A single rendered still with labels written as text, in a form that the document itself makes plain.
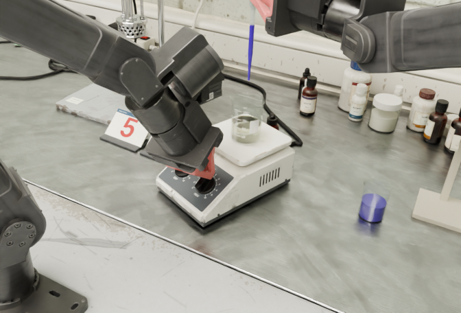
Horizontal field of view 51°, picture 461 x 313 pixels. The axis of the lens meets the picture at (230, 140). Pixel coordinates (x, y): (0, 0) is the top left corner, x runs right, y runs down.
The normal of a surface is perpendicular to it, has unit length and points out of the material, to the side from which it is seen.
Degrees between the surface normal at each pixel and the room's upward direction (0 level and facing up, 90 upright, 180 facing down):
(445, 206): 0
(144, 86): 90
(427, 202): 0
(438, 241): 0
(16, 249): 90
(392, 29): 87
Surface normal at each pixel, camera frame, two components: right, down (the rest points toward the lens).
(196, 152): -0.36, -0.55
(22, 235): 0.57, 0.44
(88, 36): 0.44, 0.33
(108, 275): 0.04, -0.86
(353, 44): -0.96, 0.11
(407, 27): -0.86, 0.08
